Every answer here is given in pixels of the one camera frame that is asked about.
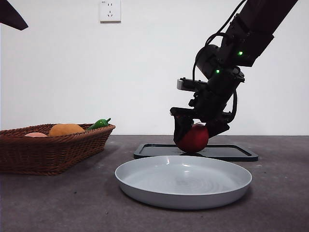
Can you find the red tomato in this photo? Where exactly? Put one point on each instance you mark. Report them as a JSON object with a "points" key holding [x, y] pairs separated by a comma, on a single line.
{"points": [[196, 140]]}

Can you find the orange fruit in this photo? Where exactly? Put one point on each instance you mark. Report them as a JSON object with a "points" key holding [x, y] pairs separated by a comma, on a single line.
{"points": [[65, 130]]}

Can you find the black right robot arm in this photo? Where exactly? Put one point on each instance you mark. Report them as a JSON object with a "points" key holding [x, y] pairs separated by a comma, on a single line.
{"points": [[260, 24]]}

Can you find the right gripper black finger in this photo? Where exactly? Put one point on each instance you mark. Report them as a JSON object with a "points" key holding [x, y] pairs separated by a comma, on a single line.
{"points": [[216, 129], [181, 129]]}

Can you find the green chili pepper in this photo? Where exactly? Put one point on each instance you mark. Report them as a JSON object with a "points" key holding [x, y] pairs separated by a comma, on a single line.
{"points": [[97, 124]]}

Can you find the white wall socket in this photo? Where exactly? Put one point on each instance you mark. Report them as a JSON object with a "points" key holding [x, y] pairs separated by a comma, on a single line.
{"points": [[110, 12]]}

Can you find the pale grey round plate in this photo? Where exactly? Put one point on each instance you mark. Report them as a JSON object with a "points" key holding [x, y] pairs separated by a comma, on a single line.
{"points": [[183, 193]]}

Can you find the pink peach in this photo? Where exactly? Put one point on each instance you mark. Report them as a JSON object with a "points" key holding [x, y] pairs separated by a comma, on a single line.
{"points": [[36, 135]]}

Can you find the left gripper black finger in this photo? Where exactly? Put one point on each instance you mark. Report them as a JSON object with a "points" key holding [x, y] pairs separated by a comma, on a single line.
{"points": [[12, 14]]}

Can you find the brown wicker basket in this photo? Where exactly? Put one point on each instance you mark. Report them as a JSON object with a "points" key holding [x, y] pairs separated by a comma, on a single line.
{"points": [[48, 154]]}

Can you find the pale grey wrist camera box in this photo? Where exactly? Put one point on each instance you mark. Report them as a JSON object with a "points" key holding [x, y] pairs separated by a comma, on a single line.
{"points": [[183, 84]]}

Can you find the black rectangular tray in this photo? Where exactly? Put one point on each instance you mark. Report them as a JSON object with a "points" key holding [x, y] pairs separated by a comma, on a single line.
{"points": [[241, 154]]}

